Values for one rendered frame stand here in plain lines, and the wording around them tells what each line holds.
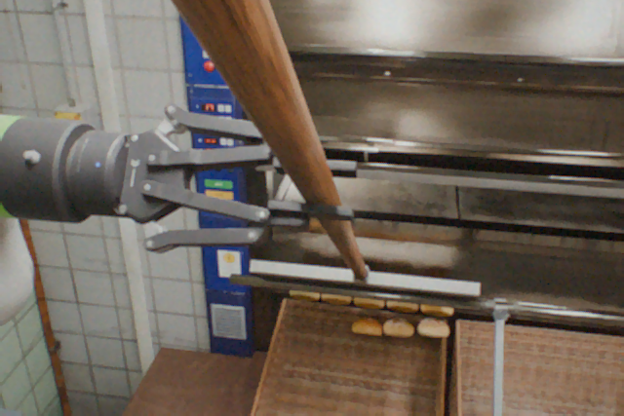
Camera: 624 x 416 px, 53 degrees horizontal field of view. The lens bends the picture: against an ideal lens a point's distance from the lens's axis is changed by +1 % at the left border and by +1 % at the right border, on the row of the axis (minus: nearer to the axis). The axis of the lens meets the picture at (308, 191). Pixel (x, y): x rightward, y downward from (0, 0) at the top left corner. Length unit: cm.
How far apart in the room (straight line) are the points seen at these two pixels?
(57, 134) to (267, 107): 31
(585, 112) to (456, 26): 43
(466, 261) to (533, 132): 48
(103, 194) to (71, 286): 197
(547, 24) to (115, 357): 193
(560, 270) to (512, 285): 15
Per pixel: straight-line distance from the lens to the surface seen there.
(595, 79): 186
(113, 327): 255
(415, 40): 176
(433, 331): 208
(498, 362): 169
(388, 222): 199
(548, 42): 179
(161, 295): 236
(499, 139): 185
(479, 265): 208
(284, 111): 30
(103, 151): 55
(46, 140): 56
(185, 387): 229
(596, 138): 190
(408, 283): 152
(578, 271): 213
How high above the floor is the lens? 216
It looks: 27 degrees down
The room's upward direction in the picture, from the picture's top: straight up
